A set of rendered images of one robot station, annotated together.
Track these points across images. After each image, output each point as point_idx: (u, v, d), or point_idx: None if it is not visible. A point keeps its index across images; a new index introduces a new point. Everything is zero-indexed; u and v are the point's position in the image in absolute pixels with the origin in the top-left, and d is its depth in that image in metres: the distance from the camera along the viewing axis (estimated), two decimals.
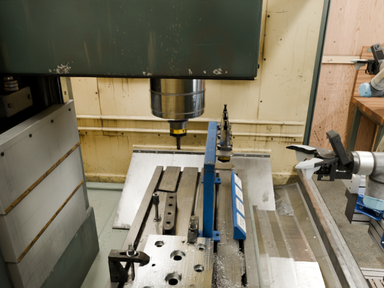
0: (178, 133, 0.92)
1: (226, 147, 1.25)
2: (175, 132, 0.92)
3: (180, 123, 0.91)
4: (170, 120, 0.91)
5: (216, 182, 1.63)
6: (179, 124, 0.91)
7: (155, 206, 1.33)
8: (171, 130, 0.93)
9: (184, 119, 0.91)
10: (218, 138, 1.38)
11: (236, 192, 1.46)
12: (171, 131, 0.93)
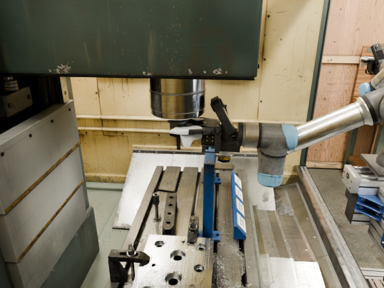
0: None
1: None
2: None
3: (180, 123, 0.91)
4: (170, 120, 0.91)
5: (216, 182, 1.63)
6: (179, 124, 0.91)
7: (155, 206, 1.33)
8: None
9: (184, 119, 0.91)
10: None
11: (236, 192, 1.46)
12: None
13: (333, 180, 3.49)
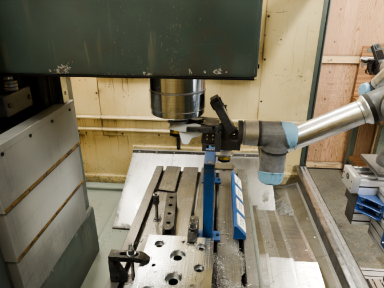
0: (178, 133, 0.92)
1: None
2: (175, 132, 0.92)
3: (180, 123, 0.91)
4: (170, 120, 0.91)
5: (216, 182, 1.63)
6: (179, 124, 0.91)
7: (155, 206, 1.33)
8: (171, 130, 0.93)
9: (184, 119, 0.91)
10: None
11: (236, 192, 1.46)
12: (171, 131, 0.93)
13: (333, 180, 3.49)
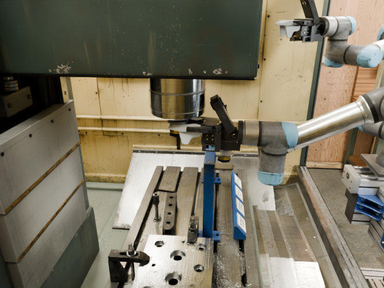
0: (178, 133, 0.92)
1: None
2: (175, 132, 0.92)
3: (180, 123, 0.91)
4: (170, 120, 0.91)
5: (216, 182, 1.63)
6: (179, 124, 0.91)
7: (155, 206, 1.33)
8: (171, 130, 0.93)
9: (184, 119, 0.91)
10: None
11: (236, 192, 1.46)
12: (171, 131, 0.93)
13: (333, 180, 3.49)
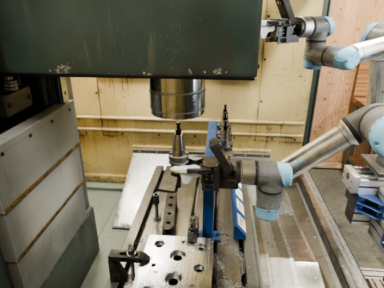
0: (179, 174, 0.97)
1: (226, 147, 1.25)
2: (176, 173, 0.97)
3: (180, 165, 0.96)
4: (171, 162, 0.97)
5: None
6: (180, 166, 0.96)
7: (155, 206, 1.33)
8: (172, 171, 0.98)
9: (184, 161, 0.96)
10: (218, 138, 1.38)
11: (236, 192, 1.46)
12: (172, 171, 0.98)
13: (333, 180, 3.49)
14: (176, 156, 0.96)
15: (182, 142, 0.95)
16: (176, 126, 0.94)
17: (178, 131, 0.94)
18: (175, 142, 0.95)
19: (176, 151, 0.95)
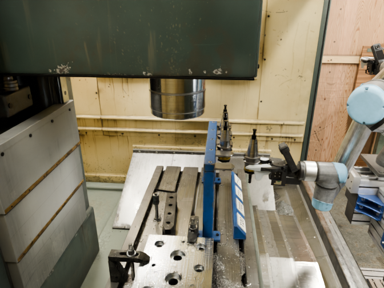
0: (252, 171, 1.18)
1: (226, 147, 1.25)
2: (250, 171, 1.18)
3: (255, 164, 1.17)
4: (247, 161, 1.17)
5: (216, 182, 1.63)
6: (254, 164, 1.17)
7: (155, 206, 1.33)
8: (246, 168, 1.19)
9: (258, 161, 1.17)
10: (218, 138, 1.38)
11: (236, 192, 1.46)
12: (247, 170, 1.19)
13: None
14: (251, 157, 1.16)
15: (256, 146, 1.16)
16: (253, 132, 1.15)
17: (254, 136, 1.15)
18: (251, 145, 1.15)
19: (252, 152, 1.16)
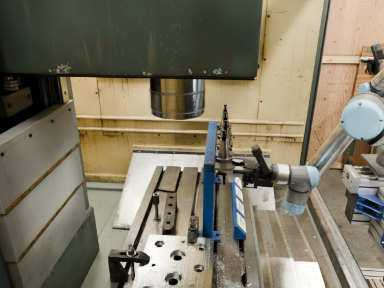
0: (225, 172, 1.18)
1: None
2: (223, 172, 1.18)
3: None
4: (219, 163, 1.17)
5: (216, 182, 1.63)
6: None
7: (155, 206, 1.33)
8: (219, 170, 1.18)
9: (229, 162, 1.17)
10: (218, 138, 1.38)
11: (236, 192, 1.46)
12: (219, 171, 1.18)
13: (333, 180, 3.49)
14: (223, 159, 1.16)
15: (227, 147, 1.15)
16: (222, 133, 1.14)
17: (223, 138, 1.14)
18: (222, 146, 1.15)
19: (223, 154, 1.15)
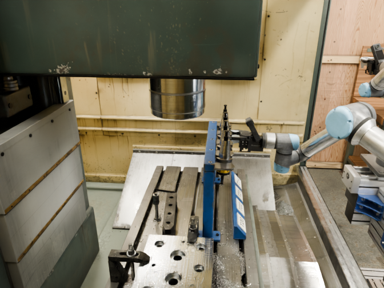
0: (224, 172, 1.18)
1: None
2: (222, 172, 1.18)
3: None
4: (218, 162, 1.17)
5: (216, 182, 1.63)
6: None
7: (155, 206, 1.33)
8: (218, 170, 1.18)
9: (229, 163, 1.17)
10: (218, 138, 1.38)
11: (236, 192, 1.46)
12: (218, 171, 1.18)
13: (333, 180, 3.49)
14: (223, 159, 1.16)
15: (228, 147, 1.15)
16: (225, 133, 1.14)
17: (226, 138, 1.14)
18: (223, 146, 1.15)
19: (223, 154, 1.15)
